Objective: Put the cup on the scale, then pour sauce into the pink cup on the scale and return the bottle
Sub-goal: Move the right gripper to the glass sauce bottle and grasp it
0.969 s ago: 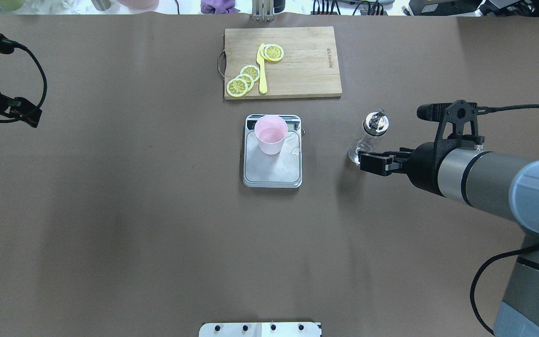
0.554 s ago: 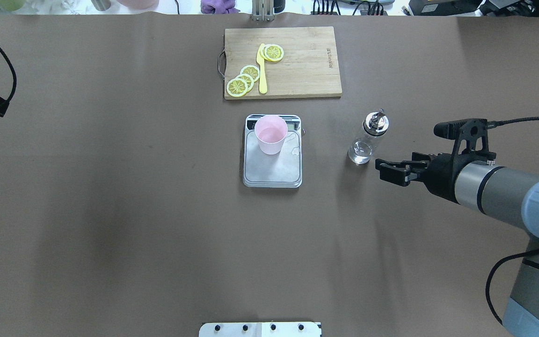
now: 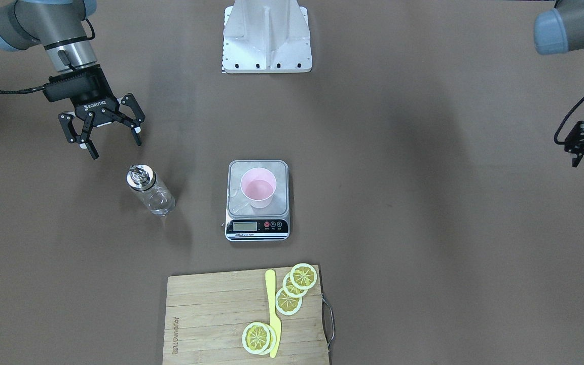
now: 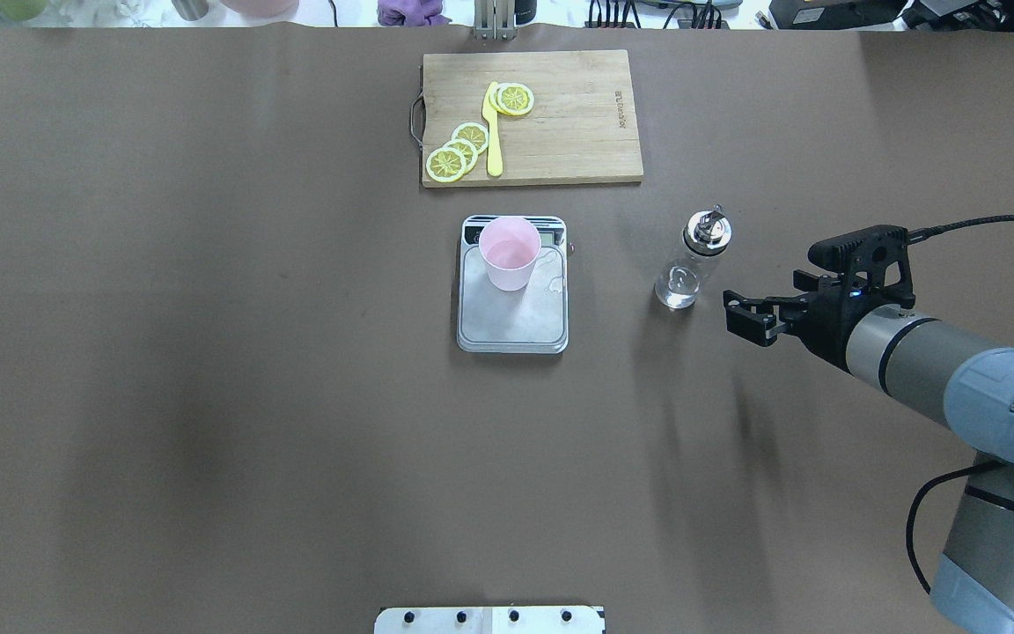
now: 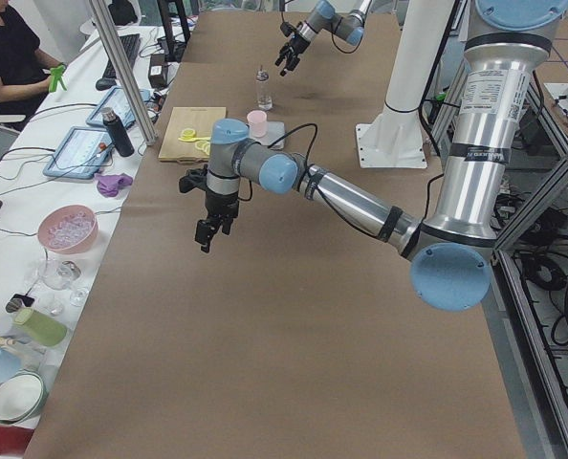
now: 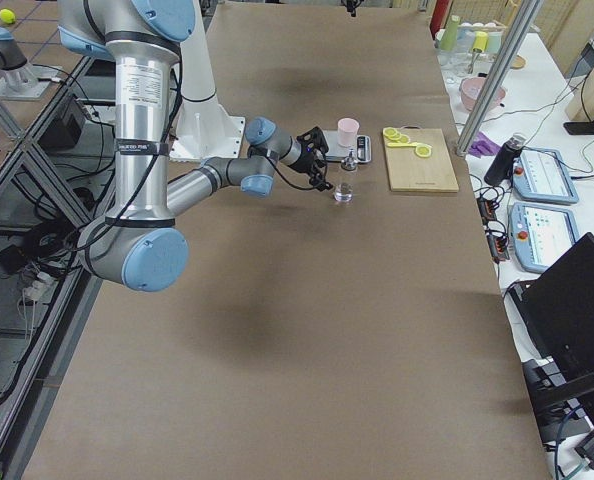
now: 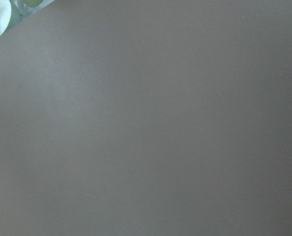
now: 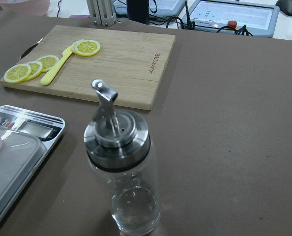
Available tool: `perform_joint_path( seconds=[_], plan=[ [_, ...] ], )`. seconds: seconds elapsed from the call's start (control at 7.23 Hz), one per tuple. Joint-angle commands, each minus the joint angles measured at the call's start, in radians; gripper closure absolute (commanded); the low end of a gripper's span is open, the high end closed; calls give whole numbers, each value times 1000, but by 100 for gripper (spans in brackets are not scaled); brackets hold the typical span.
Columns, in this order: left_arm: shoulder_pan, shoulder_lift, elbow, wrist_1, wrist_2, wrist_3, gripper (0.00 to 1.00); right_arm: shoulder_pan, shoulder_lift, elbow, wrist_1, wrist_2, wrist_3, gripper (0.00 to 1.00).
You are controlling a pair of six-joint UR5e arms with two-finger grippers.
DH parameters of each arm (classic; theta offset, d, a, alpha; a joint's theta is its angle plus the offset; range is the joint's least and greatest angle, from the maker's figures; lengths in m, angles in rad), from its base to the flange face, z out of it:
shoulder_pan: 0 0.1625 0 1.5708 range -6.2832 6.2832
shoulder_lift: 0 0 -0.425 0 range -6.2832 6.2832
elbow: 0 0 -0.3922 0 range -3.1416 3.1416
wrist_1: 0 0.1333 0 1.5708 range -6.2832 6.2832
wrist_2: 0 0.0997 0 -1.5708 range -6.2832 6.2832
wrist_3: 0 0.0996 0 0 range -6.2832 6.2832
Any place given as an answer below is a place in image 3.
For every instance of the lemon slice middle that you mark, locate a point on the lemon slice middle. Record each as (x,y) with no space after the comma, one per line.
(290,289)

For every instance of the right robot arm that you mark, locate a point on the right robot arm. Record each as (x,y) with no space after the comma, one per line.
(57,26)

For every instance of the yellow plastic knife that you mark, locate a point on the yellow plastic knife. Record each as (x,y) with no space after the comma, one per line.
(274,320)

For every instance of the glass sauce bottle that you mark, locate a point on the glass sauce bottle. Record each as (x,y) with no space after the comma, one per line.
(150,189)

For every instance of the digital kitchen scale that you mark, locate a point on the digital kitchen scale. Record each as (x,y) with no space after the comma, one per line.
(243,223)

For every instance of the lemon slice front pair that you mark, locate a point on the lemon slice front pair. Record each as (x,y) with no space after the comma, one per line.
(259,338)

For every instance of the lemon slice lower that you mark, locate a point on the lemon slice lower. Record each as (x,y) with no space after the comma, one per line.
(286,304)

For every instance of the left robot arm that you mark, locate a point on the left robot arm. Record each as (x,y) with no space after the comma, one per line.
(560,29)

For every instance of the bamboo cutting board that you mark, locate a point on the bamboo cutting board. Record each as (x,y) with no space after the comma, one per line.
(206,314)

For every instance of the white camera mast base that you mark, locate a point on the white camera mast base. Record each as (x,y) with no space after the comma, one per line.
(266,37)

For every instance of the pink plastic cup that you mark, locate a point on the pink plastic cup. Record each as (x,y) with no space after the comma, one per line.
(258,185)

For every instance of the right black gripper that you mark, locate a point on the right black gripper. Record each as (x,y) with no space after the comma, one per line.
(95,97)

